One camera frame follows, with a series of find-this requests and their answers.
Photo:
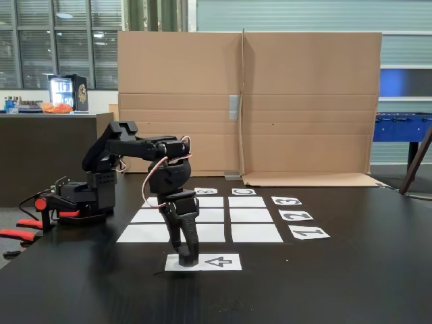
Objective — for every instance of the white paper grid square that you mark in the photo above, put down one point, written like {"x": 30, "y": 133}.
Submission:
{"x": 212, "y": 233}
{"x": 145, "y": 216}
{"x": 211, "y": 215}
{"x": 257, "y": 233}
{"x": 247, "y": 202}
{"x": 251, "y": 215}
{"x": 211, "y": 202}
{"x": 153, "y": 201}
{"x": 141, "y": 233}

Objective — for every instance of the paper sheet letter B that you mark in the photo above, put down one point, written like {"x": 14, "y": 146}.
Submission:
{"x": 209, "y": 191}

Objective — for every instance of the white arrow paper sheet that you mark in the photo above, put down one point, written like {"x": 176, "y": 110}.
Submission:
{"x": 233, "y": 263}

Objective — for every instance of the grey tape strip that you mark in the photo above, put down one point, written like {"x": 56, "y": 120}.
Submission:
{"x": 234, "y": 107}
{"x": 232, "y": 175}

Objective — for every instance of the paper sheet letter C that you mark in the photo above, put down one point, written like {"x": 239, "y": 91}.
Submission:
{"x": 244, "y": 191}

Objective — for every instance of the paper sheet number 3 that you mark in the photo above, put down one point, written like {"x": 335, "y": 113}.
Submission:
{"x": 287, "y": 200}

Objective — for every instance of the paper sheet number 2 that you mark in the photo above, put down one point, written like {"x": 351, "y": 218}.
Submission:
{"x": 296, "y": 215}

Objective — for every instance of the paper sheet number 1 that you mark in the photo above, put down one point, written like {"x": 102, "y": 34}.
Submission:
{"x": 308, "y": 233}

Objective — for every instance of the black lit mini fridge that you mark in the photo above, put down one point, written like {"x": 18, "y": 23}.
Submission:
{"x": 81, "y": 98}

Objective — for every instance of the red and black clamp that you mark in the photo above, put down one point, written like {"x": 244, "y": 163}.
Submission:
{"x": 41, "y": 204}

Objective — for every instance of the bowl of orange snacks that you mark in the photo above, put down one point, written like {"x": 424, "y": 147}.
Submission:
{"x": 55, "y": 108}

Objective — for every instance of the dark brown counter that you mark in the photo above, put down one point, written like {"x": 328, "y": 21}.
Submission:
{"x": 33, "y": 152}

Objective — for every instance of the large brown cardboard sheet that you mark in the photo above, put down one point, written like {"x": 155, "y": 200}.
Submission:
{"x": 303, "y": 101}

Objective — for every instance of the blue box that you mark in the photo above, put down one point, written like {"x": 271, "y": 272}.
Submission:
{"x": 11, "y": 108}

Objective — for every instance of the blue foosball table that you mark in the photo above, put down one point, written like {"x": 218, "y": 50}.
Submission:
{"x": 395, "y": 130}

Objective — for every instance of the dark wooden stand leg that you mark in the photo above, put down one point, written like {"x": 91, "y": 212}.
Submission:
{"x": 416, "y": 162}

